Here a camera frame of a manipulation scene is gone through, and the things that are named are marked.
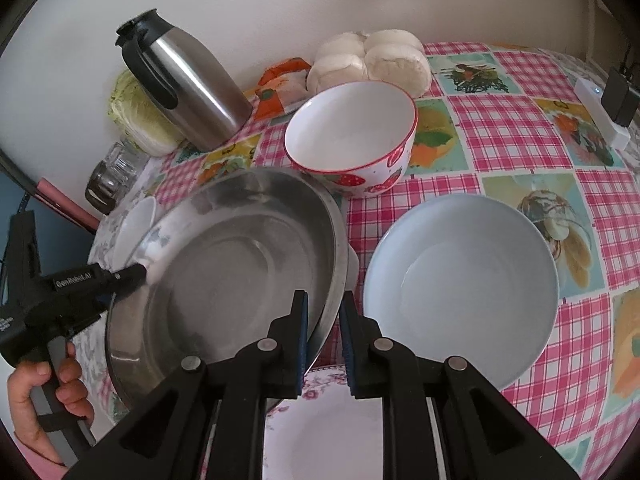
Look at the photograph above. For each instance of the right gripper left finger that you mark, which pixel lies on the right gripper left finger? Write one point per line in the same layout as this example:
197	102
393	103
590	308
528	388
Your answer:
207	420

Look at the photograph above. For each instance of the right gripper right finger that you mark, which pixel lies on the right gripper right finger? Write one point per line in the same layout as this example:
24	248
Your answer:
441	420

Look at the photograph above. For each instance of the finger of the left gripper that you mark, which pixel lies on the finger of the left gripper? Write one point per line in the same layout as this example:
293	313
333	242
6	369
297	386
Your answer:
124	281

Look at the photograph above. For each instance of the small white bowl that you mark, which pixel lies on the small white bowl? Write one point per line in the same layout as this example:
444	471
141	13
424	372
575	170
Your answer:
136	223

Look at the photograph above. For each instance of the floral rim white plate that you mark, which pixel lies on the floral rim white plate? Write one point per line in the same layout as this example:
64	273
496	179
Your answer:
326	433

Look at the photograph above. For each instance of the large steel basin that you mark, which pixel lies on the large steel basin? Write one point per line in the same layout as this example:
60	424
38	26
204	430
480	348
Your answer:
220	267

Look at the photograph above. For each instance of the light blue shallow bowl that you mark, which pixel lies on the light blue shallow bowl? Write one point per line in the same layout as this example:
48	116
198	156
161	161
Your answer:
465	275

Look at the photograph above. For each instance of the strawberry pattern white bowl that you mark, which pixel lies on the strawberry pattern white bowl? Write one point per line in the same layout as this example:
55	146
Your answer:
355	138

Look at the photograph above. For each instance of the person's left hand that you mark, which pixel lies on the person's left hand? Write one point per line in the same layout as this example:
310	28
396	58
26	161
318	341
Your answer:
72	393

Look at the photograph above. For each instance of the glass jar dark lid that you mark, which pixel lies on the glass jar dark lid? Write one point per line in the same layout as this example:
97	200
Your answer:
103	190

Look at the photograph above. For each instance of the clear drinking glass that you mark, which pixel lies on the clear drinking glass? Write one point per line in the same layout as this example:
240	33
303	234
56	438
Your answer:
126	160

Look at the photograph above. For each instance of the napa cabbage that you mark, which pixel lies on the napa cabbage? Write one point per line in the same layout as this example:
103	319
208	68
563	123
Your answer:
137	117

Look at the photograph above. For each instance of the stainless steel thermos jug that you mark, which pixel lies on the stainless steel thermos jug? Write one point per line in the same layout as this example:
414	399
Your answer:
184	80

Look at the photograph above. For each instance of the orange patterned snack bag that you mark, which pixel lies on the orange patterned snack bag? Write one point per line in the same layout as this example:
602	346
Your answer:
280	87

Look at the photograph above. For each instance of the pink checkered fruit tablecloth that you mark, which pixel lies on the pink checkered fruit tablecloth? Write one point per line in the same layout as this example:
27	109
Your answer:
505	121

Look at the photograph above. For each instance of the white power strip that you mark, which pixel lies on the white power strip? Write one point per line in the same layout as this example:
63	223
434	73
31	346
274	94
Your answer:
590	95

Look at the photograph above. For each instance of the black power adapter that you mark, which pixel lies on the black power adapter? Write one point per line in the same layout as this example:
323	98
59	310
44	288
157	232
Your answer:
619	99

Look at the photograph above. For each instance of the bag of white buns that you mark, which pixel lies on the bag of white buns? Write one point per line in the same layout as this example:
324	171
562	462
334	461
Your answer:
394	56

